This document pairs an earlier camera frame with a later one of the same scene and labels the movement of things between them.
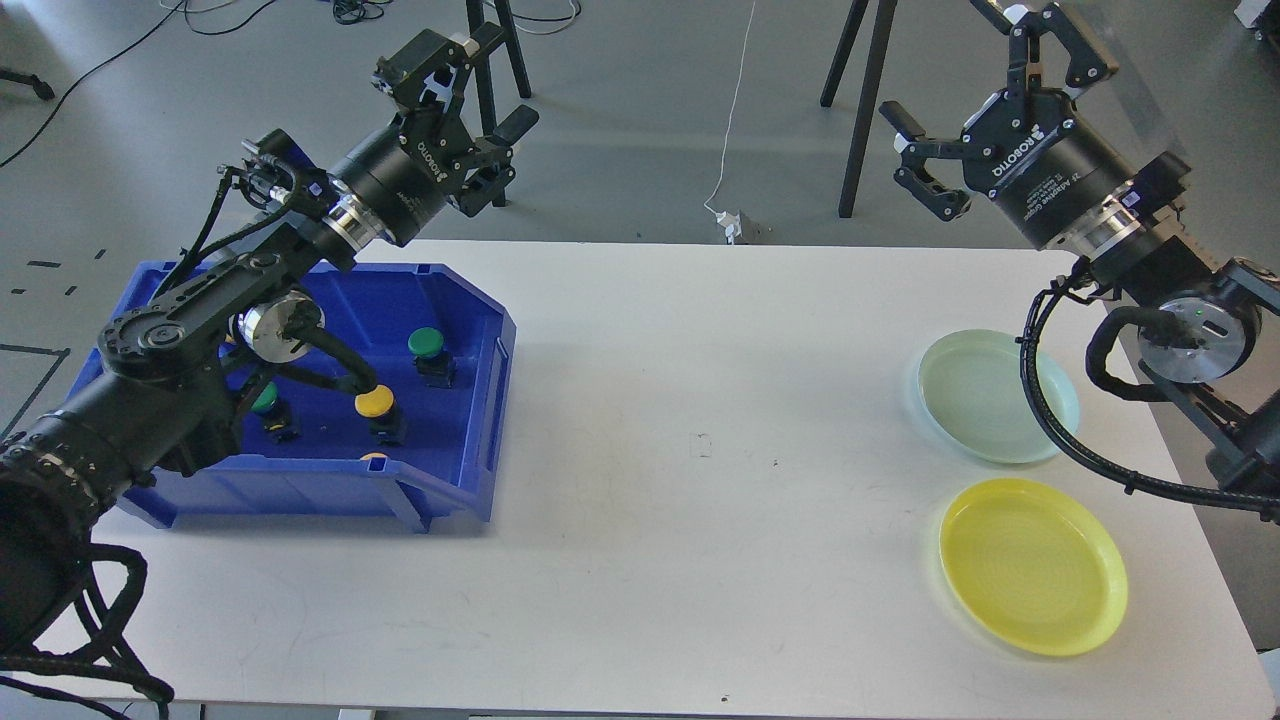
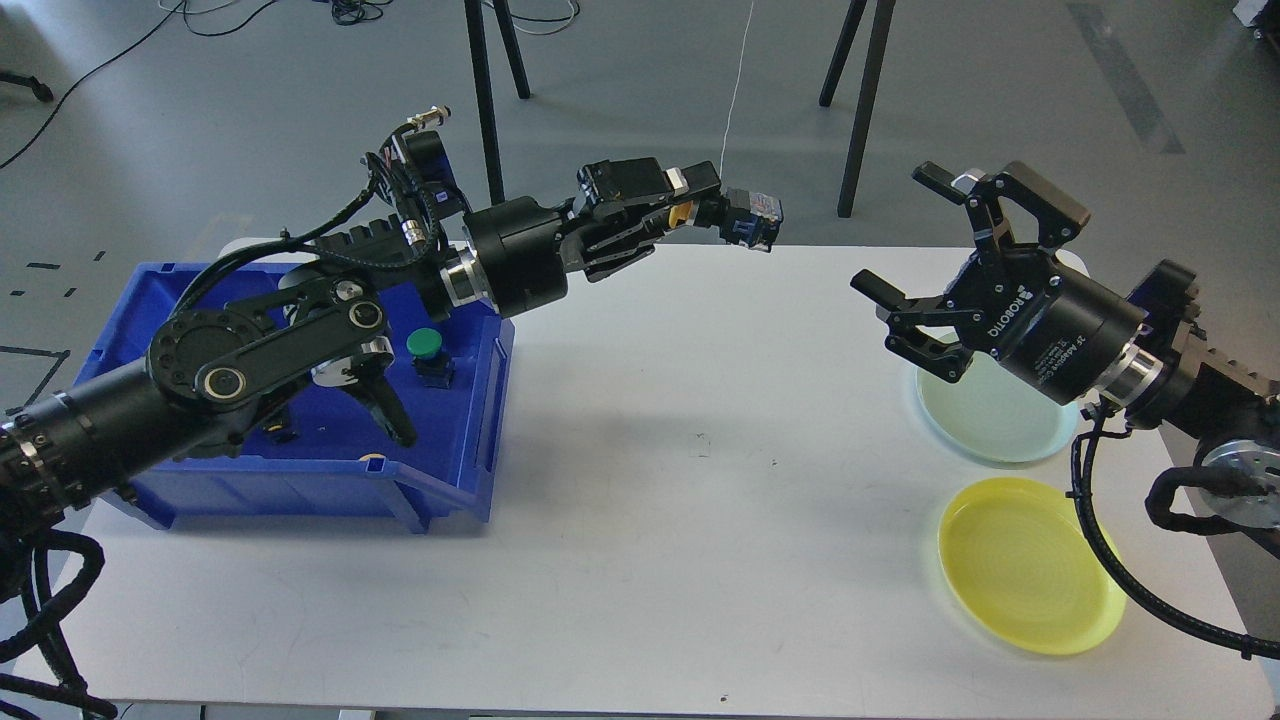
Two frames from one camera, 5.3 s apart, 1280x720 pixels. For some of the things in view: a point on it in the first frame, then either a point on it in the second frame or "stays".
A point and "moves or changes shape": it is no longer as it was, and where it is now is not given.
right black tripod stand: (885, 14) stays
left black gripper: (401, 176) to (519, 242)
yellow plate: (1034, 567) stays
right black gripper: (1057, 174) to (1057, 332)
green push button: (267, 399) moves or changes shape
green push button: (432, 361) stays
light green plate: (970, 384) stays
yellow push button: (374, 402) moves or changes shape
